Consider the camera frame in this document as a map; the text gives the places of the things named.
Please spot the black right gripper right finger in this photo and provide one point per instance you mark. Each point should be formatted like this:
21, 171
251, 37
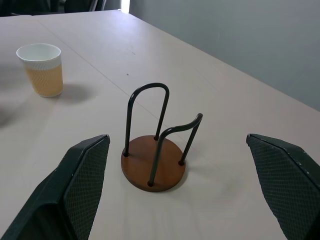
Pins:
287, 180

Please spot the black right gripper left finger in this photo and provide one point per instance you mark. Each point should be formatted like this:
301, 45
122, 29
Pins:
75, 190

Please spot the dark office chair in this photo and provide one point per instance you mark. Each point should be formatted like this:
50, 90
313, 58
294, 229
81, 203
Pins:
60, 5

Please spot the white and yellow paper cup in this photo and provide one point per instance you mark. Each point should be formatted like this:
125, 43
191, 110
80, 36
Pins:
43, 71

